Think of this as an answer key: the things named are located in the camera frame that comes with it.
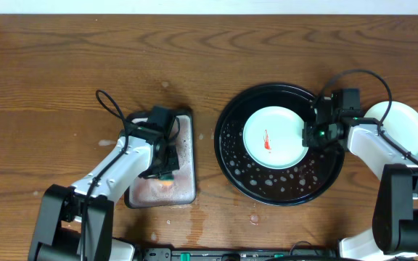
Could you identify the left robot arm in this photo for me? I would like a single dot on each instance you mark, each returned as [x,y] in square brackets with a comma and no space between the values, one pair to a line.
[75,222]

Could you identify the black rectangular soapy water tray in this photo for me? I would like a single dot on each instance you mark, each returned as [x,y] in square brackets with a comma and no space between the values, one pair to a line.
[149,193]

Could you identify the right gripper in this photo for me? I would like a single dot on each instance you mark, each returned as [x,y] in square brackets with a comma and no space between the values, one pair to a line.
[308,136]

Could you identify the pale green plate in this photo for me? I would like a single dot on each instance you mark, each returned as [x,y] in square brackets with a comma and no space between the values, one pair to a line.
[272,136]
[401,124]

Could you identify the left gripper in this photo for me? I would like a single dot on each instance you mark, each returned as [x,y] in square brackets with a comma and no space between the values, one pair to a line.
[173,154]

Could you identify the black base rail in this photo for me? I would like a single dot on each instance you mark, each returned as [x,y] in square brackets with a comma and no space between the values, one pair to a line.
[169,254]

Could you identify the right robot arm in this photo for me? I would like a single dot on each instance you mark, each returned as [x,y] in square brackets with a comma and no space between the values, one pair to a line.
[394,231]

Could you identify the round black serving tray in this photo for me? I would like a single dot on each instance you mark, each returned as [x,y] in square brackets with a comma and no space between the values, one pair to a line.
[286,186]

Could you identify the green scrubbing sponge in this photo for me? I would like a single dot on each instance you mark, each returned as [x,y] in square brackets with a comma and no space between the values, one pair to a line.
[166,179]

